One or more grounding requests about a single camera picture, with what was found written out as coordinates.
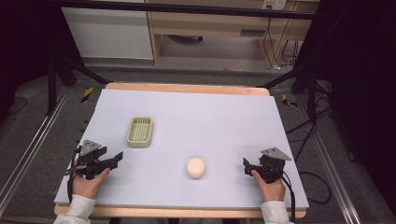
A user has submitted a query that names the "white cabinet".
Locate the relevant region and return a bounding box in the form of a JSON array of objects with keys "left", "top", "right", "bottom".
[{"left": 61, "top": 7, "right": 154, "bottom": 61}]

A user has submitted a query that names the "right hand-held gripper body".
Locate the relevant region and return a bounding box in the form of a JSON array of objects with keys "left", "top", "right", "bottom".
[{"left": 248, "top": 147, "right": 292, "bottom": 184}]

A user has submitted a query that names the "bundle of desk cables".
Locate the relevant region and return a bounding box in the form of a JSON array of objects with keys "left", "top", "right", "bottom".
[{"left": 262, "top": 17, "right": 301, "bottom": 70}]

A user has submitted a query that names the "thin black floor cable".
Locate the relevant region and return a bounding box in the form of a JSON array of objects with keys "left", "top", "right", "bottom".
[{"left": 7, "top": 95, "right": 28, "bottom": 117}]

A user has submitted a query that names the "black metal stand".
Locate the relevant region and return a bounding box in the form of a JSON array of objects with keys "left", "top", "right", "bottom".
[
  {"left": 46, "top": 55, "right": 110, "bottom": 117},
  {"left": 256, "top": 60, "right": 319, "bottom": 123}
]

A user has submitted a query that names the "person's left hand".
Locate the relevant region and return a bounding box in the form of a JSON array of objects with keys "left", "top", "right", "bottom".
[{"left": 71, "top": 167, "right": 111, "bottom": 201}]

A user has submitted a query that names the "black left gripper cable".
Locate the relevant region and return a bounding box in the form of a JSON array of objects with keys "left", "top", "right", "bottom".
[{"left": 66, "top": 147, "right": 80, "bottom": 204}]

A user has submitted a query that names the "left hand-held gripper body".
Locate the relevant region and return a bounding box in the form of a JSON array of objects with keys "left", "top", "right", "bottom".
[{"left": 65, "top": 139, "right": 110, "bottom": 181}]

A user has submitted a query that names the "wooden desk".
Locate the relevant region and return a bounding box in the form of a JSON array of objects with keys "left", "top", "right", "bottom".
[{"left": 145, "top": 0, "right": 316, "bottom": 68}]

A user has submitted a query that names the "black horizontal frame bar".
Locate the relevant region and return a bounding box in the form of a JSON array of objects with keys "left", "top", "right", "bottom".
[{"left": 55, "top": 0, "right": 316, "bottom": 21}]

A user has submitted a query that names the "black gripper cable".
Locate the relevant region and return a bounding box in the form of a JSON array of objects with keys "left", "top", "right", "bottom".
[
  {"left": 66, "top": 147, "right": 80, "bottom": 204},
  {"left": 279, "top": 170, "right": 297, "bottom": 224}
]

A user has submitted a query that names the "yellow black floor tape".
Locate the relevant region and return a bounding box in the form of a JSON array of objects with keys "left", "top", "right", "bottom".
[
  {"left": 281, "top": 93, "right": 299, "bottom": 108},
  {"left": 80, "top": 86, "right": 94, "bottom": 104}
]

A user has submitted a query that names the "black curtain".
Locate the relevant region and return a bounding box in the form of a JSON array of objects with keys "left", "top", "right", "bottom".
[
  {"left": 0, "top": 0, "right": 86, "bottom": 120},
  {"left": 293, "top": 0, "right": 396, "bottom": 217}
]

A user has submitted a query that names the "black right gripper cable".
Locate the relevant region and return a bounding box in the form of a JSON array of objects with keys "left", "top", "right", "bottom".
[{"left": 279, "top": 170, "right": 297, "bottom": 224}]

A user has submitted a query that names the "round cream soap bar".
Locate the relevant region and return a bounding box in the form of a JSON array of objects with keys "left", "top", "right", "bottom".
[{"left": 185, "top": 156, "right": 207, "bottom": 180}]

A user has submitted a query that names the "metal floor rail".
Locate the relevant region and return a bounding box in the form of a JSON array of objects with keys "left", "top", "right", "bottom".
[
  {"left": 294, "top": 92, "right": 366, "bottom": 224},
  {"left": 0, "top": 86, "right": 73, "bottom": 217}
]

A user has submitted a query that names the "pale lavender foam mat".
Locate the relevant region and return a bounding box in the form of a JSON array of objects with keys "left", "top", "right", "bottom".
[{"left": 53, "top": 89, "right": 310, "bottom": 210}]

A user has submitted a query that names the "black floor cable loop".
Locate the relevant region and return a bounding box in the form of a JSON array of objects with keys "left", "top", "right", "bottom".
[{"left": 298, "top": 170, "right": 332, "bottom": 205}]

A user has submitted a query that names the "white power strip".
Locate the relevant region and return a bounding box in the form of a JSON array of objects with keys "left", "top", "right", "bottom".
[{"left": 262, "top": 0, "right": 288, "bottom": 11}]

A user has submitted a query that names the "wooden table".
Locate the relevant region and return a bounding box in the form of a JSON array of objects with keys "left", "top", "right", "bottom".
[{"left": 53, "top": 81, "right": 308, "bottom": 219}]

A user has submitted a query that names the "person's right hand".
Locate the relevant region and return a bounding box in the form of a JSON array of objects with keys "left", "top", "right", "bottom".
[{"left": 250, "top": 169, "right": 287, "bottom": 203}]

